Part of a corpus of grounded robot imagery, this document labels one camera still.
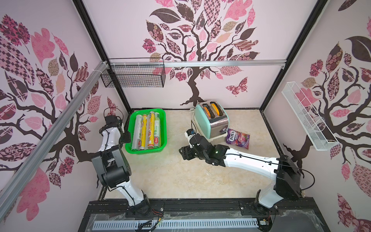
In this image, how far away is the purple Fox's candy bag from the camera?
991 millimetres

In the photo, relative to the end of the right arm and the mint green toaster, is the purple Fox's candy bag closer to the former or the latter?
the mint green toaster

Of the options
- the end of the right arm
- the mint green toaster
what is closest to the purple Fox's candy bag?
the mint green toaster
